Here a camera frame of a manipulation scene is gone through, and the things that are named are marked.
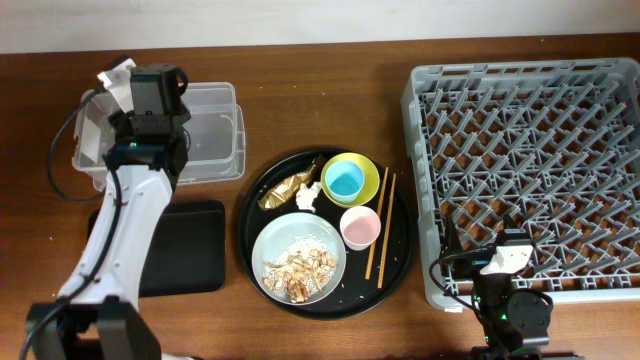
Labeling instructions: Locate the small white tissue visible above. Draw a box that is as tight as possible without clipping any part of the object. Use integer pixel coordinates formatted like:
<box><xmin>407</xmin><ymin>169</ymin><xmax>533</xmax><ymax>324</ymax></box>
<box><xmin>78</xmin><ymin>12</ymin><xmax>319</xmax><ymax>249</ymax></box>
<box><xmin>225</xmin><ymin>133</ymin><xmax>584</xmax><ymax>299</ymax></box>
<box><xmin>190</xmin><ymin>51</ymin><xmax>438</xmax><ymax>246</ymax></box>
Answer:
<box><xmin>296</xmin><ymin>182</ymin><xmax>322</xmax><ymax>213</ymax></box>

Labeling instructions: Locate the grey dishwasher rack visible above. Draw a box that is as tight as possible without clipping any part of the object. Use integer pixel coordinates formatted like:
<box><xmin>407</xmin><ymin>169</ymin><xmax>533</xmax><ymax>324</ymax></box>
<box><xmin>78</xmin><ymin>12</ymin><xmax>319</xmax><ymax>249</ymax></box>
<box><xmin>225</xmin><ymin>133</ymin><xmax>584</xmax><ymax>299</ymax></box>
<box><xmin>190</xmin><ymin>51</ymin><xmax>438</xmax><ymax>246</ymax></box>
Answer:
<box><xmin>401</xmin><ymin>58</ymin><xmax>639</xmax><ymax>312</ymax></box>

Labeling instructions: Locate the black rectangular tray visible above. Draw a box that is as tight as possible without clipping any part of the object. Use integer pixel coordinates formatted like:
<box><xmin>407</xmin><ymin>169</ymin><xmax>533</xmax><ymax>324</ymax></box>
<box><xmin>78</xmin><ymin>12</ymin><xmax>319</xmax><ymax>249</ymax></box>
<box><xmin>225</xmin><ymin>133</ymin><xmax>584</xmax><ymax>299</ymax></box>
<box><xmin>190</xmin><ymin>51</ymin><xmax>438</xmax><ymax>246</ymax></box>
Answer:
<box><xmin>86</xmin><ymin>200</ymin><xmax>226</xmax><ymax>302</ymax></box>

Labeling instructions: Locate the large white tissue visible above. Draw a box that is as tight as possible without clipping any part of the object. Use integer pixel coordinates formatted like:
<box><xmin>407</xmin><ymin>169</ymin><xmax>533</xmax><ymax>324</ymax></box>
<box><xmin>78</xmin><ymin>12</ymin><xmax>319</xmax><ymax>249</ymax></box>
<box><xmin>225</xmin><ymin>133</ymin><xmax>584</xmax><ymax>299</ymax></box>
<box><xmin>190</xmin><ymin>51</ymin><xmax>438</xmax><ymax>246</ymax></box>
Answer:
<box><xmin>97</xmin><ymin>55</ymin><xmax>136</xmax><ymax>113</ymax></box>

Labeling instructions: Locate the blue cup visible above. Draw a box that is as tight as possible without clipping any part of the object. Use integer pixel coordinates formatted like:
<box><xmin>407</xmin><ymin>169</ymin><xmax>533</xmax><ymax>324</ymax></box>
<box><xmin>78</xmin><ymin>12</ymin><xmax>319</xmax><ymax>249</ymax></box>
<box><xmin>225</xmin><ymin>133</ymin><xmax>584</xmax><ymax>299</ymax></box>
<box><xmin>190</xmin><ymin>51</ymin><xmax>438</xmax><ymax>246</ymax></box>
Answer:
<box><xmin>325</xmin><ymin>160</ymin><xmax>365</xmax><ymax>204</ymax></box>

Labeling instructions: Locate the food scraps and rice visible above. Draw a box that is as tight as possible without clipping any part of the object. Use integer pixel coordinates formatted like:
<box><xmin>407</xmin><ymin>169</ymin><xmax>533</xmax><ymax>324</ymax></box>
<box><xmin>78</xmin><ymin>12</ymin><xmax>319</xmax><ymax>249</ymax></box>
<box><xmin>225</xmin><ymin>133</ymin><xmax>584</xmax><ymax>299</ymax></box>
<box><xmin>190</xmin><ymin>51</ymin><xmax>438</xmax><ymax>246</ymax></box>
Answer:
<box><xmin>262</xmin><ymin>236</ymin><xmax>338</xmax><ymax>304</ymax></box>

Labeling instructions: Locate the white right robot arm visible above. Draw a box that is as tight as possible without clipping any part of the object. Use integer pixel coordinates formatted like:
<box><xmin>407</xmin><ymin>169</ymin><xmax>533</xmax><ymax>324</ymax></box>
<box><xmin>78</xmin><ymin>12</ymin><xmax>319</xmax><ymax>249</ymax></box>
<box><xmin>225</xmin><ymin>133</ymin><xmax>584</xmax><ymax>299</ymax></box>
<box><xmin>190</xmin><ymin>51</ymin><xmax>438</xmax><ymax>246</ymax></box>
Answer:
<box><xmin>436</xmin><ymin>215</ymin><xmax>554</xmax><ymax>360</ymax></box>

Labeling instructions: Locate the gold coffee sachet wrapper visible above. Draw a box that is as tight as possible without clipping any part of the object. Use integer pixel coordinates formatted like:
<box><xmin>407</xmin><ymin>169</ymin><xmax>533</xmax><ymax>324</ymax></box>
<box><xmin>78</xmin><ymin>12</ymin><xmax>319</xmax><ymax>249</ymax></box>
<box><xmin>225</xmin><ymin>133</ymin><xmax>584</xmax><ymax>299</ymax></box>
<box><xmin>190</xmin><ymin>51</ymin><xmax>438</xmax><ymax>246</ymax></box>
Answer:
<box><xmin>258</xmin><ymin>155</ymin><xmax>326</xmax><ymax>211</ymax></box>

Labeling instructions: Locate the round black serving tray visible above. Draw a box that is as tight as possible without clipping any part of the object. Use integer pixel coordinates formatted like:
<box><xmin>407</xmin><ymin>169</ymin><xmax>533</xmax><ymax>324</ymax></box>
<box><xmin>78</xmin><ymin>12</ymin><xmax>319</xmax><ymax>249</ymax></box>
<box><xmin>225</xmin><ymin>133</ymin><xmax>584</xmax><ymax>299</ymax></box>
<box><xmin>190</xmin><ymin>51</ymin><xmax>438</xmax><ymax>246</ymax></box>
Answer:
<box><xmin>237</xmin><ymin>148</ymin><xmax>418</xmax><ymax>320</ymax></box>

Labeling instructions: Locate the yellow bowl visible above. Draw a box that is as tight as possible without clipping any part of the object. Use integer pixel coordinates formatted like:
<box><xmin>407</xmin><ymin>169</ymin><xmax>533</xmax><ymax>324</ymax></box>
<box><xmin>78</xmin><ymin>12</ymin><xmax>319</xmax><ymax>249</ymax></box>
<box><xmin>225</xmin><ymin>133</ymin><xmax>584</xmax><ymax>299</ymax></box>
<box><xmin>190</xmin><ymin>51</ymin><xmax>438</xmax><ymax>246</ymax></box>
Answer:
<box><xmin>321</xmin><ymin>152</ymin><xmax>380</xmax><ymax>208</ymax></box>

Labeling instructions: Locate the clear plastic bin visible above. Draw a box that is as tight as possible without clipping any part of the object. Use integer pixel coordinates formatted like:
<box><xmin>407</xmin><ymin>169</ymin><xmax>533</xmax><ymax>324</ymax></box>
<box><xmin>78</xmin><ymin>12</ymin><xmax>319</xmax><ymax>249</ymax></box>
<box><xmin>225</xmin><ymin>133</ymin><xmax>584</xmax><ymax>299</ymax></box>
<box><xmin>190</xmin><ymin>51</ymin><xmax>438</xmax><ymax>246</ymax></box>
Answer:
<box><xmin>72</xmin><ymin>82</ymin><xmax>246</xmax><ymax>191</ymax></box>

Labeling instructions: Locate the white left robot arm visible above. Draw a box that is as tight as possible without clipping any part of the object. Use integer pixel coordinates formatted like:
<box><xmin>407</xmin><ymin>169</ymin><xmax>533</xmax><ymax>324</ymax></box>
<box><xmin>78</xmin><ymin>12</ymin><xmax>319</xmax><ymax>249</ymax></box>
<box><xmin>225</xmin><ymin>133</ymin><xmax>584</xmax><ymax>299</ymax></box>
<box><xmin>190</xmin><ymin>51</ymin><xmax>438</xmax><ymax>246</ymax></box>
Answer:
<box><xmin>20</xmin><ymin>64</ymin><xmax>191</xmax><ymax>359</ymax></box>

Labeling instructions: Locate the pink cup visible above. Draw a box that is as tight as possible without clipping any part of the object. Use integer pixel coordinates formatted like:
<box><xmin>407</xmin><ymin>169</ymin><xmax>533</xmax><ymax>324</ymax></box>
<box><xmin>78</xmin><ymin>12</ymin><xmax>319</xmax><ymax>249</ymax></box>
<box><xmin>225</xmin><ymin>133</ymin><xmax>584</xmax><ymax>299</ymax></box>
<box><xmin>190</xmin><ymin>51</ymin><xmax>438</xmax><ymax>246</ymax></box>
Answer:
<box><xmin>339</xmin><ymin>206</ymin><xmax>376</xmax><ymax>251</ymax></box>

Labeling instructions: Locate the grey plate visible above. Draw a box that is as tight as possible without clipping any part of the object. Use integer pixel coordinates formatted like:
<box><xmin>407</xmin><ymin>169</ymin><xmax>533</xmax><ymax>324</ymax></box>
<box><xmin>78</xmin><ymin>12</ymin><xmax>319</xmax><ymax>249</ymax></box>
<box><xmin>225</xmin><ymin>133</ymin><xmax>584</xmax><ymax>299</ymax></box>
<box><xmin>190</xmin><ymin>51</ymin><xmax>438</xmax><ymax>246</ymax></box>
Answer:
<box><xmin>251</xmin><ymin>213</ymin><xmax>346</xmax><ymax>306</ymax></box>

